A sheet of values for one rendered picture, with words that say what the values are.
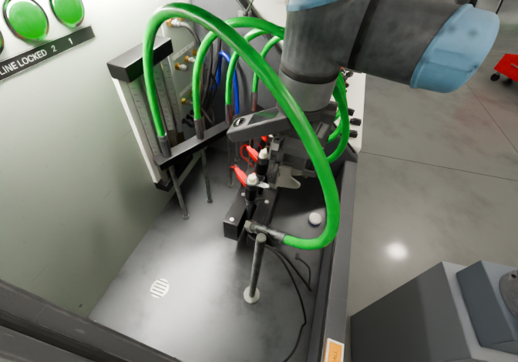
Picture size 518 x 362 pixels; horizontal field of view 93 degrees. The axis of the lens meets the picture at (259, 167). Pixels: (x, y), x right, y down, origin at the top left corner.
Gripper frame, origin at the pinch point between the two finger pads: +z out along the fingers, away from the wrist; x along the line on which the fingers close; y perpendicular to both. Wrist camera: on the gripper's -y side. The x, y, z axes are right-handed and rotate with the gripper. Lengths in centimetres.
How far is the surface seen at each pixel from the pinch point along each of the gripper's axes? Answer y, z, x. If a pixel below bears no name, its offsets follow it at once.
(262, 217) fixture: -0.8, 13.3, -0.7
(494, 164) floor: 174, 111, 185
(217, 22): -6.4, -30.6, -8.4
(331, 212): 8.9, -17.2, -15.5
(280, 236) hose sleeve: 4.6, -4.7, -13.3
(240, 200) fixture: -7.5, 13.3, 2.1
